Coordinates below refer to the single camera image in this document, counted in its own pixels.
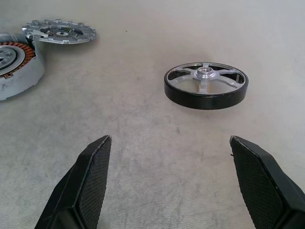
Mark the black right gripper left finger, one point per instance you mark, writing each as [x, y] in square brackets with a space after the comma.
[88, 190]

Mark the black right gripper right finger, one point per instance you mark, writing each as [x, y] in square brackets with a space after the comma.
[264, 190]

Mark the silver motor stator copper windings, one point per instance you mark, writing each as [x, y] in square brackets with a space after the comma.
[26, 74]

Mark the grey gear disc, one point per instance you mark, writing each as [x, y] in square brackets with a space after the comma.
[78, 38]

